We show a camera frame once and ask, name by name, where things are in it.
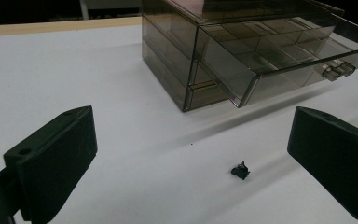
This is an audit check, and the smoky transparent divided drawer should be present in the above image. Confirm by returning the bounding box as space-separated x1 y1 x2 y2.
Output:
193 12 358 109

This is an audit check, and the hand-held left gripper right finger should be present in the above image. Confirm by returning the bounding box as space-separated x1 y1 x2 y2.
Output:
286 105 358 222

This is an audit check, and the smoky transparent drawer organizer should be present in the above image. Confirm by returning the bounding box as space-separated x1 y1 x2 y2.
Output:
141 0 346 113

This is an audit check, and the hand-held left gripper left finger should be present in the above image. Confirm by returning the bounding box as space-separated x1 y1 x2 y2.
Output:
3 105 99 224

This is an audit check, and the metal stand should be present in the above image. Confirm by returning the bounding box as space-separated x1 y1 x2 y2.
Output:
78 0 90 21

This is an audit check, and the small black clip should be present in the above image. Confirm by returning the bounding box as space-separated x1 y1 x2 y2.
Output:
230 161 252 181

